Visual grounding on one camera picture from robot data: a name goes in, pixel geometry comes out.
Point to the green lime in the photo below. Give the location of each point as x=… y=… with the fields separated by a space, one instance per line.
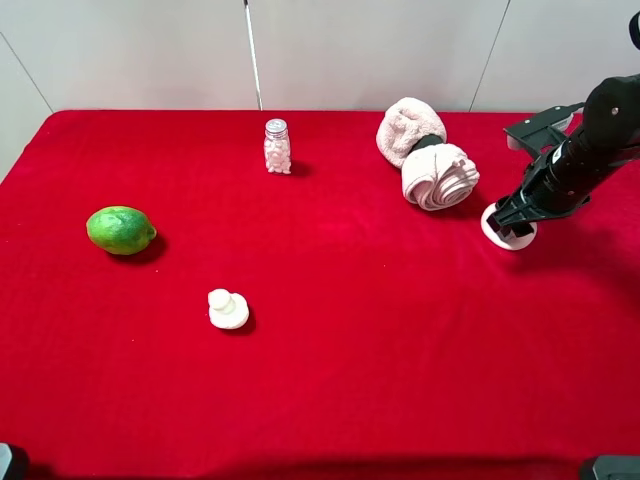
x=120 y=230

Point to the white vertical wall pole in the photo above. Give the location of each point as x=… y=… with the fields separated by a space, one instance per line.
x=253 y=54

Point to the red velvet table cloth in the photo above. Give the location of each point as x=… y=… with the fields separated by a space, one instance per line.
x=382 y=341

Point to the white mushroom toy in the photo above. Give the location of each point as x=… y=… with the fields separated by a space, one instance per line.
x=227 y=311

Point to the glass jar of white pills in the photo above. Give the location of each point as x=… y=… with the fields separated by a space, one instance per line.
x=277 y=147

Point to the white round bowl-shaped object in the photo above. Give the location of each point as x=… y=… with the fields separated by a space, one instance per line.
x=511 y=237

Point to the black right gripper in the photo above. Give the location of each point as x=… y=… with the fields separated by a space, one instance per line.
x=554 y=186

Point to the pink rolled towel dumbbell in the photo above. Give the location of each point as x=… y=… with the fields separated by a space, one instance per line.
x=435 y=174

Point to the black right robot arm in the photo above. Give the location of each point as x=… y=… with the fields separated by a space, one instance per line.
x=574 y=149

